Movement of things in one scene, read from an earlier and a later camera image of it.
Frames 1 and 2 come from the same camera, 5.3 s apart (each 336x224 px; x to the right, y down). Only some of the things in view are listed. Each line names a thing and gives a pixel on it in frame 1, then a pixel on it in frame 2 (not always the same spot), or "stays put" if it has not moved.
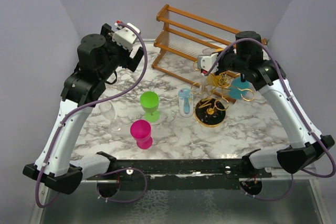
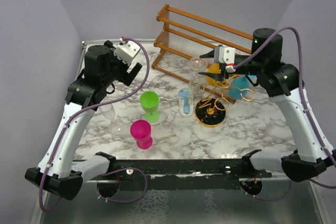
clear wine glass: x=206 y=87 to x=197 y=85
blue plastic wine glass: x=238 y=88 stays put
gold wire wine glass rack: x=210 y=110 stays put
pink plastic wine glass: x=140 y=130 stays put
